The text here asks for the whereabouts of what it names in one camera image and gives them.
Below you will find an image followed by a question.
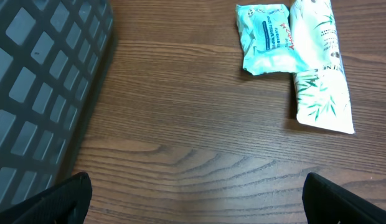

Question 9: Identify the white Pantene tube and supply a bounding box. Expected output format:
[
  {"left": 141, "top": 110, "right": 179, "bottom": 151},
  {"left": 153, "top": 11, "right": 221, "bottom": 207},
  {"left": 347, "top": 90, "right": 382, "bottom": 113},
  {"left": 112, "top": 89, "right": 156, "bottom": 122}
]
[{"left": 290, "top": 0, "right": 355, "bottom": 134}]

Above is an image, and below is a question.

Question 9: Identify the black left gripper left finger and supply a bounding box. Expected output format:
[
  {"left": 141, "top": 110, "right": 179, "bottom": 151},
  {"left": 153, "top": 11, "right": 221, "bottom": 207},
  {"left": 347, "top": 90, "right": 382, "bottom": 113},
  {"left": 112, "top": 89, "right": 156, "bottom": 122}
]
[{"left": 0, "top": 172, "right": 92, "bottom": 224}]

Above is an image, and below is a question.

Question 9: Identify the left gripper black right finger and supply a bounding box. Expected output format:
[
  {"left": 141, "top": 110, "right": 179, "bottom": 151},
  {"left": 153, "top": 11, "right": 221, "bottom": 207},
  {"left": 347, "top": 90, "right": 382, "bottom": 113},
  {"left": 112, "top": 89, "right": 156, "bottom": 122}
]
[{"left": 302, "top": 172, "right": 386, "bottom": 224}]

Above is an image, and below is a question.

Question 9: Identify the grey plastic basket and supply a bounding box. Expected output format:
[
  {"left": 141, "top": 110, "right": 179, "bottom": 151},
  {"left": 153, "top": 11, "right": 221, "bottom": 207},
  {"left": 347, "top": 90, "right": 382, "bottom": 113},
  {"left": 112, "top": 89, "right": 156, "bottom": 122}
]
[{"left": 0, "top": 0, "right": 116, "bottom": 213}]

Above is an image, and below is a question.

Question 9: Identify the teal snack packet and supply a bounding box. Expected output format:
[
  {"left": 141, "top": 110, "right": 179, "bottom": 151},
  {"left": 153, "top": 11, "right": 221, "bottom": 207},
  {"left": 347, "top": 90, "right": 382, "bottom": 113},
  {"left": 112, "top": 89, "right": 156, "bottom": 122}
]
[{"left": 236, "top": 4, "right": 308, "bottom": 75}]

